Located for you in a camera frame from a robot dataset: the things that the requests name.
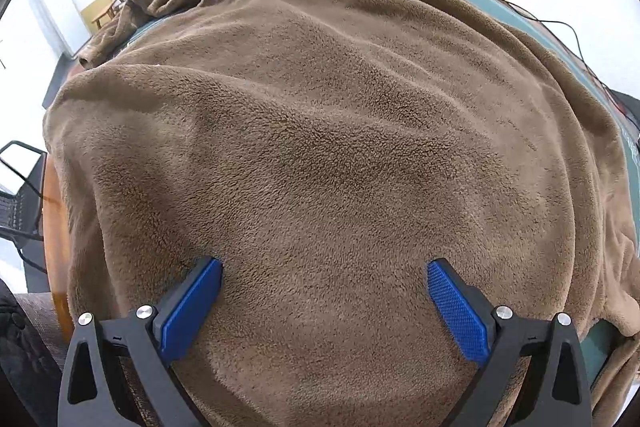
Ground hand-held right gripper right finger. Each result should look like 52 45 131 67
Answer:
426 258 593 427

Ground dark cloth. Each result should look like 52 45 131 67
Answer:
0 279 36 388

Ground black cable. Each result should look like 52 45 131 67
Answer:
470 0 640 132

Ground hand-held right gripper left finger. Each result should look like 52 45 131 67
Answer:
57 257 223 427

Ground black mesh chair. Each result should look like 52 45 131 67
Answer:
0 140 49 275

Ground yellow board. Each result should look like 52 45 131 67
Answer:
80 0 117 32

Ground brown fleece pants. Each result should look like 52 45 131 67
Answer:
42 0 640 427

